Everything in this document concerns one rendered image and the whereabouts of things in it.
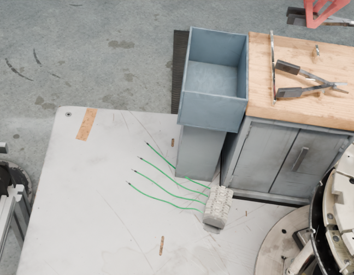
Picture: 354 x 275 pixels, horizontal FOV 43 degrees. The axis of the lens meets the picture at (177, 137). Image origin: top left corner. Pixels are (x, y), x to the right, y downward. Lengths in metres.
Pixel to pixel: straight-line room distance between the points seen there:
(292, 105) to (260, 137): 0.09
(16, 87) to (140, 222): 1.46
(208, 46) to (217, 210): 0.31
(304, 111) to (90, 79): 1.62
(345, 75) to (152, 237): 0.46
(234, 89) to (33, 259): 0.48
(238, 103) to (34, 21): 1.98
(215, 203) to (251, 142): 0.16
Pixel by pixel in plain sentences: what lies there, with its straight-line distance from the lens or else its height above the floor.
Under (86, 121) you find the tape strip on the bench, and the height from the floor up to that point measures 0.78.
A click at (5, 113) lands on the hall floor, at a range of 2.15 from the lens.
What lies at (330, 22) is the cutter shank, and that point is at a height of 1.16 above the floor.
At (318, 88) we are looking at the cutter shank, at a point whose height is 1.09.
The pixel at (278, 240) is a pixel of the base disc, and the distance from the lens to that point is 0.91.
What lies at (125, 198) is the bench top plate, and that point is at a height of 0.78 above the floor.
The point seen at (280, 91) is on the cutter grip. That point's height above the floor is 1.09.
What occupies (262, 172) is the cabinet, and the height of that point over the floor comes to 0.88.
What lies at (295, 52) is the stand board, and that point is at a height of 1.07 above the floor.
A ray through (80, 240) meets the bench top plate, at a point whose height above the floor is 0.78.
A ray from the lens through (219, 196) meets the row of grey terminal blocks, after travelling 0.91.
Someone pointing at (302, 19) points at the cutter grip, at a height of 1.16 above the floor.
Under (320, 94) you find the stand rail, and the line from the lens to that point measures 0.77.
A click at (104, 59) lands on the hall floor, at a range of 2.35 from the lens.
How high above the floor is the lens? 1.58
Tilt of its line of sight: 51 degrees down
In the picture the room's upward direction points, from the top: 10 degrees clockwise
